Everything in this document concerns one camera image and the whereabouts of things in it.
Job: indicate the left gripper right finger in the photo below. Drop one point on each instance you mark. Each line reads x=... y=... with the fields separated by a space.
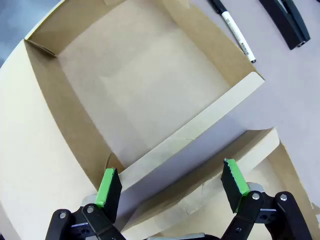
x=232 y=185

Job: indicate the brown cardboard box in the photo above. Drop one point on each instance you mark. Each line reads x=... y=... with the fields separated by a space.
x=140 y=82
x=262 y=142

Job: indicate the black stapler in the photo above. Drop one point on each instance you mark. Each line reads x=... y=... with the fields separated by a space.
x=290 y=25

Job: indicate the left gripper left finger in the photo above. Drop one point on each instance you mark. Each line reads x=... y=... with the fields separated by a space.
x=110 y=192

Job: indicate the white pen with black cap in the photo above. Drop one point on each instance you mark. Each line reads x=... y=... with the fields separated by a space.
x=235 y=30

